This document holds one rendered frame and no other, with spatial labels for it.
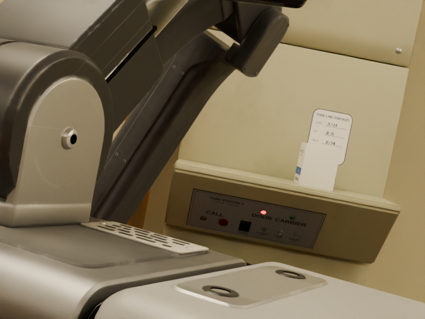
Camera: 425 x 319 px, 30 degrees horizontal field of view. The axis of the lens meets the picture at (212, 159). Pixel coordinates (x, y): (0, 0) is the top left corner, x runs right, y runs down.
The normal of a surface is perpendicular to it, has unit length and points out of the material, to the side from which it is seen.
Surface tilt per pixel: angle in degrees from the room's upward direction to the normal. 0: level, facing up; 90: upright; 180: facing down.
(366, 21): 90
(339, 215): 135
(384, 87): 90
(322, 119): 90
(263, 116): 90
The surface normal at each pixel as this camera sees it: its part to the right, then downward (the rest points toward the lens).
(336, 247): -0.13, 0.73
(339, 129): 0.01, 0.06
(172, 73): -0.43, -0.07
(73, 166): 0.87, 0.19
